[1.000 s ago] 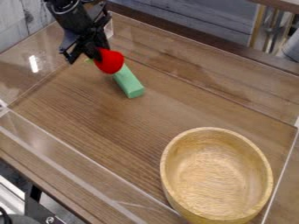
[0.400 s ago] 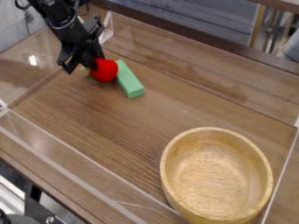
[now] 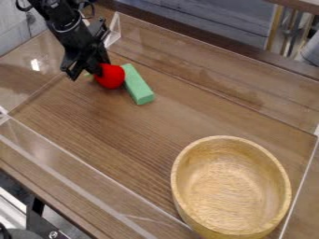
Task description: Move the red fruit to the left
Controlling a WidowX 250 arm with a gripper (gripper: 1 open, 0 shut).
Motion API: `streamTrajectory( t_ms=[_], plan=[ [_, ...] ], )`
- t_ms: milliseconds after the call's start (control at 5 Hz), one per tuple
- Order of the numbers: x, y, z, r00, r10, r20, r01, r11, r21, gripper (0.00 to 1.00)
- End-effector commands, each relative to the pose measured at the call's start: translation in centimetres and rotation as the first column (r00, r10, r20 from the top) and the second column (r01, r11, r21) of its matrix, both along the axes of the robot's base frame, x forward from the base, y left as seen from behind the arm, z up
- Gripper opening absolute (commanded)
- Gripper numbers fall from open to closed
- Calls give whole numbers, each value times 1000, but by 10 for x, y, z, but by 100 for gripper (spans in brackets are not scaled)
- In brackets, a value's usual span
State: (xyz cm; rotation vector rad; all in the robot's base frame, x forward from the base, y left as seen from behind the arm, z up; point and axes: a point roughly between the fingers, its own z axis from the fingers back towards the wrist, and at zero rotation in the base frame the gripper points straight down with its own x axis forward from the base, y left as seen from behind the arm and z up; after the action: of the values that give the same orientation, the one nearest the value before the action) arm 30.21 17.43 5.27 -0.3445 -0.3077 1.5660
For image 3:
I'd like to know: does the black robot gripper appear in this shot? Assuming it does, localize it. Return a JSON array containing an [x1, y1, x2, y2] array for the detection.
[[58, 17, 110, 81]]

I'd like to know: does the red toy strawberry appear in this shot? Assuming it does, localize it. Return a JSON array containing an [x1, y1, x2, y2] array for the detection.
[[86, 63, 125, 90]]

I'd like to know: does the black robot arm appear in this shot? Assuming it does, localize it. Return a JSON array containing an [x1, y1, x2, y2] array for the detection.
[[14, 0, 109, 80]]

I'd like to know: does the green rectangular block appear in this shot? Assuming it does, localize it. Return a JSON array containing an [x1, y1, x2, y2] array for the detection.
[[121, 63, 154, 105]]

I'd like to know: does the round wooden bowl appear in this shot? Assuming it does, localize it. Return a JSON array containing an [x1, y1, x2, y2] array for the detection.
[[170, 135, 290, 239]]

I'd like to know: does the clear acrylic tray enclosure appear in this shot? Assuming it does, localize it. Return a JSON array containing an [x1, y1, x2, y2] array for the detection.
[[0, 16, 319, 239]]

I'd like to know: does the gold metal chair frame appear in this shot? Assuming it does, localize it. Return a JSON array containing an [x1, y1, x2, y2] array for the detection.
[[265, 3, 316, 58]]

